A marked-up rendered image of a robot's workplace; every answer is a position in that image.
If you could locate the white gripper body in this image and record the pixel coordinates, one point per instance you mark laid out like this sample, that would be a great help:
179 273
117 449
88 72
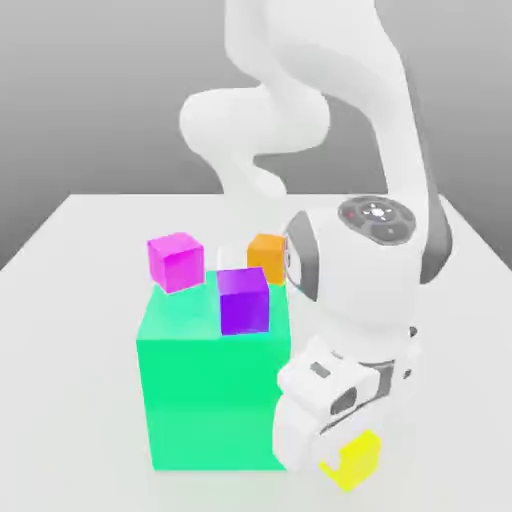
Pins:
294 436

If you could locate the small yellow cube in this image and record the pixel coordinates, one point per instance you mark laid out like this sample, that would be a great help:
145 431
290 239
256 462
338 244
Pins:
360 460

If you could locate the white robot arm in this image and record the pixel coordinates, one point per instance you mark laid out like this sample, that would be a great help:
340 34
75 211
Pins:
360 280

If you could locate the small purple cube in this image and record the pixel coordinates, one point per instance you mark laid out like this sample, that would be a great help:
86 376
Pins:
244 308

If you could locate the small orange cube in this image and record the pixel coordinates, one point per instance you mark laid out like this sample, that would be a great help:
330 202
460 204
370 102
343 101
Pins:
266 256

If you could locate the small magenta cube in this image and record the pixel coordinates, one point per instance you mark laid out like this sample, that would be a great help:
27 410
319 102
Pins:
176 264

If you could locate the large green box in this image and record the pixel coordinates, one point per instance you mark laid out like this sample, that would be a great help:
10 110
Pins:
208 400

